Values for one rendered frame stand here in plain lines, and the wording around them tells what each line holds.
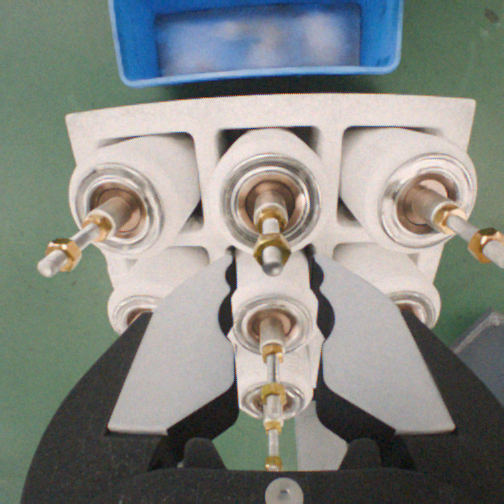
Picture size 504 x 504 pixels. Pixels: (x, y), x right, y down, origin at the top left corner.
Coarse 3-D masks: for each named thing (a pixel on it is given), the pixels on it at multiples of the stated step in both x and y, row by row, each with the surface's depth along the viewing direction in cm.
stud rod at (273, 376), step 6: (270, 360) 22; (276, 360) 22; (270, 366) 22; (276, 366) 22; (270, 372) 21; (276, 372) 21; (270, 378) 21; (276, 378) 21; (270, 396) 19; (276, 396) 19; (270, 402) 19; (276, 402) 19; (270, 408) 19; (276, 408) 19; (270, 414) 18; (276, 414) 18
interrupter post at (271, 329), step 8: (264, 320) 26; (272, 320) 26; (280, 320) 26; (264, 328) 25; (272, 328) 25; (280, 328) 25; (264, 336) 24; (272, 336) 24; (280, 336) 24; (264, 344) 24; (280, 344) 24
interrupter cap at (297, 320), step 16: (256, 304) 25; (272, 304) 25; (288, 304) 25; (240, 320) 26; (256, 320) 26; (288, 320) 26; (304, 320) 26; (240, 336) 27; (256, 336) 27; (288, 336) 27; (304, 336) 27; (256, 352) 28; (288, 352) 28
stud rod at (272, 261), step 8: (264, 224) 17; (272, 224) 16; (264, 232) 16; (272, 232) 15; (272, 248) 14; (264, 256) 13; (272, 256) 13; (280, 256) 13; (264, 264) 13; (272, 264) 13; (280, 264) 13; (264, 272) 13; (272, 272) 13; (280, 272) 13
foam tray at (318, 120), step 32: (256, 96) 24; (288, 96) 24; (320, 96) 23; (352, 96) 24; (384, 96) 23; (416, 96) 23; (96, 128) 25; (128, 128) 25; (160, 128) 25; (192, 128) 25; (224, 128) 25; (288, 128) 35; (320, 128) 25; (416, 128) 29; (448, 128) 24; (192, 224) 32; (352, 224) 30; (416, 256) 31
